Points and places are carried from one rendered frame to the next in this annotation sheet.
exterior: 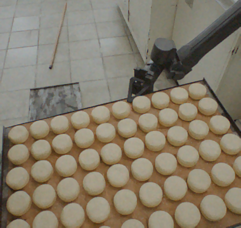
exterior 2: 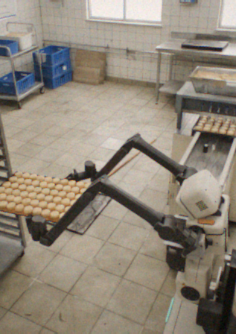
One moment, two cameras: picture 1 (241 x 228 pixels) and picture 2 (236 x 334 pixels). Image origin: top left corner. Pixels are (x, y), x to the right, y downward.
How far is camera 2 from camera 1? 1.81 m
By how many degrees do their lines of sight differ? 33
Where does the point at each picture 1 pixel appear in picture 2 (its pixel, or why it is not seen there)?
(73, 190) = (16, 192)
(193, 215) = (37, 210)
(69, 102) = (94, 206)
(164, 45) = (88, 163)
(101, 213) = (16, 200)
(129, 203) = (26, 201)
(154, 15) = not seen: hidden behind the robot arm
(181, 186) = (43, 204)
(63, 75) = not seen: hidden behind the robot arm
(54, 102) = not seen: hidden behind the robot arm
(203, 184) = (50, 206)
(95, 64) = (135, 190)
